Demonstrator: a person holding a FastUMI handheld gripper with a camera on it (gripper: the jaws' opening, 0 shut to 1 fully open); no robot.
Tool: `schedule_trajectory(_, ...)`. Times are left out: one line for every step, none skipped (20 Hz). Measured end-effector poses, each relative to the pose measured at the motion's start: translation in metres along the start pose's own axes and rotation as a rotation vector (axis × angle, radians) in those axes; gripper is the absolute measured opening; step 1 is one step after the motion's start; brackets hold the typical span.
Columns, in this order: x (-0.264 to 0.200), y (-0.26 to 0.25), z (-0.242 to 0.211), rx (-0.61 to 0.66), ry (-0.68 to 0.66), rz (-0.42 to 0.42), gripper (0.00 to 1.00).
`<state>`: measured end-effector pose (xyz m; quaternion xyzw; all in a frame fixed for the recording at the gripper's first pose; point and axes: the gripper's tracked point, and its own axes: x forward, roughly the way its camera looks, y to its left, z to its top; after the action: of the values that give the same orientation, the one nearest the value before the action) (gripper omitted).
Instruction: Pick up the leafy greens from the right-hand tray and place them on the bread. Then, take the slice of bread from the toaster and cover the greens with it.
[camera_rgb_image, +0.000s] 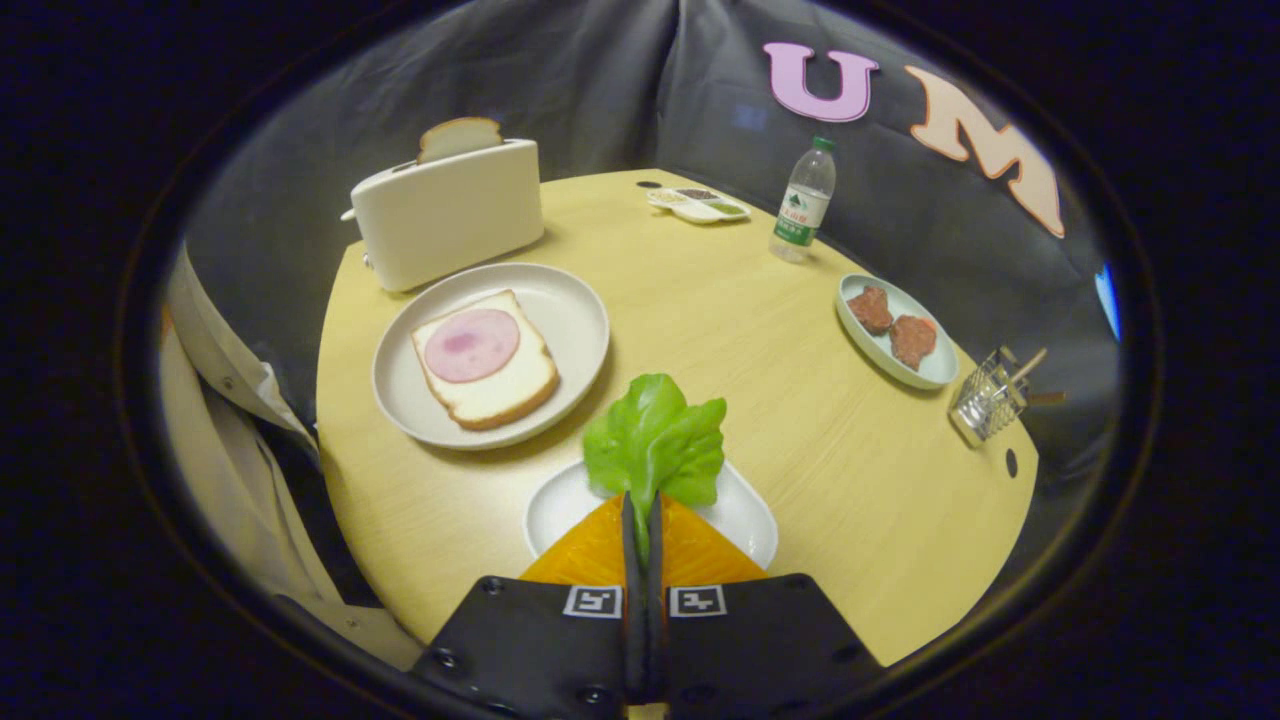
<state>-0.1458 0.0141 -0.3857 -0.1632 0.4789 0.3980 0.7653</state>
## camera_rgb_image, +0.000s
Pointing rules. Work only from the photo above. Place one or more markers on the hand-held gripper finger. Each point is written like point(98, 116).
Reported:
point(656, 600)
point(632, 600)

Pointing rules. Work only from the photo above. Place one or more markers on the green lettuce leaf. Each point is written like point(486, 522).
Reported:
point(655, 440)

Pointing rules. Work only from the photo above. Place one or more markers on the plain bread slice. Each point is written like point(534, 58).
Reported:
point(458, 138)

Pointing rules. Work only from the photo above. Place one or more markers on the white oval dish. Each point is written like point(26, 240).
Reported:
point(745, 515)

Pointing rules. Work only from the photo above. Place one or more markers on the bread slice with ham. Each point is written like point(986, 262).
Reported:
point(500, 395)

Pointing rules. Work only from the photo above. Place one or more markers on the beige round plate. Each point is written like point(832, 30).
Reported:
point(575, 320)

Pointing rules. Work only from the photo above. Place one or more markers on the pink ham slice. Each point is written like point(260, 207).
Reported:
point(472, 345)

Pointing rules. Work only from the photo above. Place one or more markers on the light blue round plate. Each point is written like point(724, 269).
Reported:
point(930, 372)

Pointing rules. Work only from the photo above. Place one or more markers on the brown meat piece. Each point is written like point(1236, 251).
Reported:
point(871, 310)
point(912, 342)

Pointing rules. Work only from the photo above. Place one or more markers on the clear utensil holder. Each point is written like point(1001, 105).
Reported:
point(985, 405)

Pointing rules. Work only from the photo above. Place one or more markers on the white divided condiment dish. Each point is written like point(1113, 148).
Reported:
point(700, 207)

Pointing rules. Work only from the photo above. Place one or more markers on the clear plastic water bottle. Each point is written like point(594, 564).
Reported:
point(800, 210)

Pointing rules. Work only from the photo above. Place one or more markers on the white toaster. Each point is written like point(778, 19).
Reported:
point(450, 220)

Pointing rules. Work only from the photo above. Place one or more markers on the person's beige coat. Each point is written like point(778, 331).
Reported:
point(220, 450)

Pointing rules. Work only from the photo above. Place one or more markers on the dark wooden stick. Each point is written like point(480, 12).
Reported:
point(1048, 398)

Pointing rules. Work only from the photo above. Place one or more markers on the light wooden stick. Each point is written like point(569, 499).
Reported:
point(1031, 365)

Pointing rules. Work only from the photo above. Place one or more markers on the black backdrop cloth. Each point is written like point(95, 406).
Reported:
point(600, 90)

